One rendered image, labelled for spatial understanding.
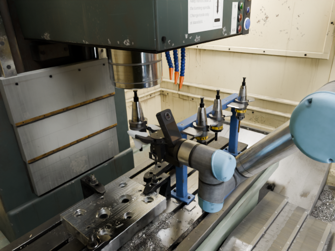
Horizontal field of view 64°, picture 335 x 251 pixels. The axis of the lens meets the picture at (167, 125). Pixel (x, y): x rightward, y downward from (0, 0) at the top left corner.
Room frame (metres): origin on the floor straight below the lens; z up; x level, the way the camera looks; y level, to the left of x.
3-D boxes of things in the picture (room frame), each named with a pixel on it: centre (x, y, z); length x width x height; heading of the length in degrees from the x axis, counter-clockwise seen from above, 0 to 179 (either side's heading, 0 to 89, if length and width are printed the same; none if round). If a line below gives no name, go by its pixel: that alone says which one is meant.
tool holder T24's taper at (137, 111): (0.81, 0.10, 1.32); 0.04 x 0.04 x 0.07
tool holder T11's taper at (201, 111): (0.90, -0.13, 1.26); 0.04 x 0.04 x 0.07
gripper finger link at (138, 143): (0.77, 0.10, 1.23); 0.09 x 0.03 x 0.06; 62
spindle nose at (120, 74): (0.81, 0.09, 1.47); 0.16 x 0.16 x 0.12
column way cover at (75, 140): (1.10, 0.42, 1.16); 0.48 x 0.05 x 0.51; 139
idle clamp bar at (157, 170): (1.05, 0.03, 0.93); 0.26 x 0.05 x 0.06; 144
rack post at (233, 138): (1.22, -0.34, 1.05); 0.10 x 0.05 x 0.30; 49
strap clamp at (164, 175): (0.85, 0.05, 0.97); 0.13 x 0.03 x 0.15; 139
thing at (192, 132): (0.85, -0.09, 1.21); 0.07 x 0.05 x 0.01; 49
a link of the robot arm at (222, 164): (0.62, -0.12, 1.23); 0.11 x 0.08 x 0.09; 49
